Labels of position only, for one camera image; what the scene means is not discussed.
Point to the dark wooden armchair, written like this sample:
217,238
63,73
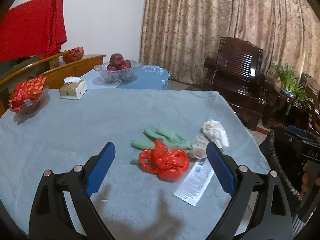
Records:
237,80
312,87

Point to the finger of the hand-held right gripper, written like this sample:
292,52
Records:
287,142
297,130

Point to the green glove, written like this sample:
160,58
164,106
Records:
170,136

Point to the white crumpled plastic bag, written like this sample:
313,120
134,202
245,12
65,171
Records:
215,130

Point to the dark wooden plant stand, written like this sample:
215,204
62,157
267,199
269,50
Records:
282,110

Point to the red apple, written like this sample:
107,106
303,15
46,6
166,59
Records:
125,64
111,67
116,58

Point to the red plastic bag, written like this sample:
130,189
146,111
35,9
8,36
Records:
170,162

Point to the beige patterned curtain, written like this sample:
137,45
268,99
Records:
200,30

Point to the red patterned packet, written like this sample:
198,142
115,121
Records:
27,90

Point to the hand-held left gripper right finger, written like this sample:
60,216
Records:
221,172

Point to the red cloth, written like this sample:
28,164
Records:
30,30

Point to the green potted plant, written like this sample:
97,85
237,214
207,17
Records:
290,80

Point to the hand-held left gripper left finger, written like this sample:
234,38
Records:
100,170

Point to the wooden cabinet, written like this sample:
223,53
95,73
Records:
82,65

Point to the person's right hand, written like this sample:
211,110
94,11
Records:
305,182

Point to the white tissue box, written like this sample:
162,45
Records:
72,90

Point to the trash bin with black bag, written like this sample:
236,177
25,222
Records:
275,160

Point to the glass fruit bowl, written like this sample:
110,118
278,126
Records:
117,76

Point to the crumpled clear plastic cup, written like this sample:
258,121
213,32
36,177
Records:
197,152

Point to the white printed wrapper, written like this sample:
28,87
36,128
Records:
193,187

